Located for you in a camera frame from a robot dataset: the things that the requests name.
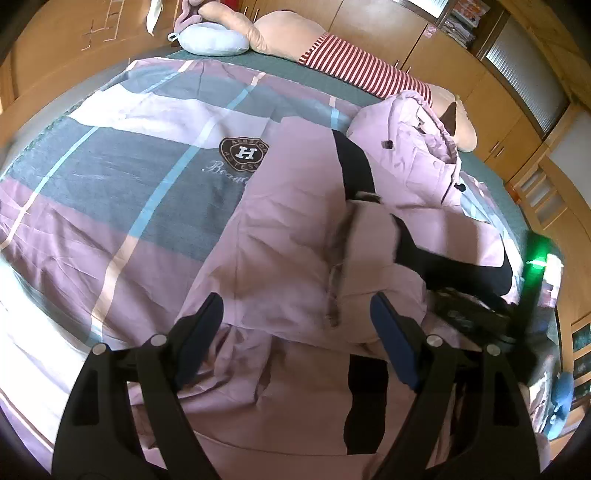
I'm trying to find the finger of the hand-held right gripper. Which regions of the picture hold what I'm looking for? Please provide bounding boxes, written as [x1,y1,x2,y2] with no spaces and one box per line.
[431,286,516,345]

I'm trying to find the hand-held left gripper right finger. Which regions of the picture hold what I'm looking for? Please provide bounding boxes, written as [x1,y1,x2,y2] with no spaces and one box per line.
[369,293,541,480]

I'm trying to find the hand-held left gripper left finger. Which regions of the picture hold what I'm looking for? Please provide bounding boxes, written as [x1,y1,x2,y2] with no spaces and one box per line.
[53,293,225,480]

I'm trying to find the pink hooded jacket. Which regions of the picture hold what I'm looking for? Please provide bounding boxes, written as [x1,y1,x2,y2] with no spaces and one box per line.
[124,90,555,480]

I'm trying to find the blue plush toy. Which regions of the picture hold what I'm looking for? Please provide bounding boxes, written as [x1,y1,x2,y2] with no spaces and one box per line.
[547,371,576,435]

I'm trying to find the pink grey plaid bedsheet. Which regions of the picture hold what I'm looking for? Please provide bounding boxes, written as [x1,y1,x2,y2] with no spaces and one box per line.
[0,58,504,462]

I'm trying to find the frosted glass window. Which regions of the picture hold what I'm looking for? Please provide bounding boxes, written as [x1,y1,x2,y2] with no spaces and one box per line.
[485,7,571,134]

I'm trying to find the green bed mat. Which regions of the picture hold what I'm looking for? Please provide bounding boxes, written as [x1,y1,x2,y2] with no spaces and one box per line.
[0,46,532,232]

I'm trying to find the grey neck pillow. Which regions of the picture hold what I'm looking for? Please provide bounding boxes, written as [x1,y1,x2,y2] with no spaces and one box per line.
[168,21,250,56]

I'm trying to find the stack of books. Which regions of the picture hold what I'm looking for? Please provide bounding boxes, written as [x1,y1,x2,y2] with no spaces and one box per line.
[441,0,493,47]

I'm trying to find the striped plush dog toy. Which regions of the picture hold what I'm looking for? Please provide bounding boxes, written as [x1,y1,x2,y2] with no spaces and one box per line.
[198,0,478,153]

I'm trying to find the small pink plush toy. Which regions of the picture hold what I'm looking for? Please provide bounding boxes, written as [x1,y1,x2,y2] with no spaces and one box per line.
[178,0,206,30]

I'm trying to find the white towel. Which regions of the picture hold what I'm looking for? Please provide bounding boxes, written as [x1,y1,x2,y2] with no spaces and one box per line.
[147,0,165,34]

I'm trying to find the wooden wall cabinets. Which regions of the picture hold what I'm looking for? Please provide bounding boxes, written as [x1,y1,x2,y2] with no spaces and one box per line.
[240,0,544,182]

